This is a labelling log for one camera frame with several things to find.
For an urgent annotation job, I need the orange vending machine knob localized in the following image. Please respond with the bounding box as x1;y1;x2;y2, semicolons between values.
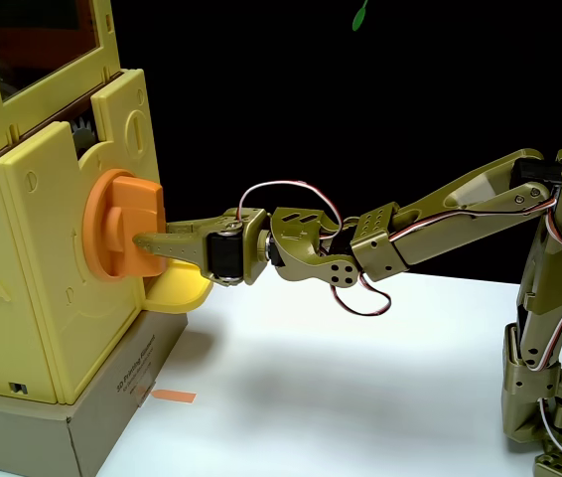
81;168;166;283

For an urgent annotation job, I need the clear tape piece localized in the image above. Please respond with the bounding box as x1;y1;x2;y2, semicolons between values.
131;377;157;407

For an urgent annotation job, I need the red white gripper cable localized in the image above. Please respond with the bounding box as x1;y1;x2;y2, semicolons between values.
236;180;347;236

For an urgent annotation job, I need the yellow toy vending machine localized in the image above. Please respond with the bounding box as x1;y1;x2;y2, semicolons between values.
0;0;176;404

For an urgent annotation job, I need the brown cardboard box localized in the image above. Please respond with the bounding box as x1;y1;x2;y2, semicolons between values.
0;310;189;477

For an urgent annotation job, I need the green leaf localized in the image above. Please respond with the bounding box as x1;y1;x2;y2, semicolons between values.
351;0;370;32

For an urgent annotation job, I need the red white wrist cable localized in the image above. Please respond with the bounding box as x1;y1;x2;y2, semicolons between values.
332;270;393;317

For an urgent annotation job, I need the orange tape strip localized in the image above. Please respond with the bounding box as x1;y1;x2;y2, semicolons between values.
151;389;197;404

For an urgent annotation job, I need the grey plastic gear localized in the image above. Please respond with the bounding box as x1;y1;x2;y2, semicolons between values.
70;117;97;158

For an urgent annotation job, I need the yellow dispensing tray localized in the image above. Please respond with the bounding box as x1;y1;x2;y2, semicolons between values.
142;260;214;314

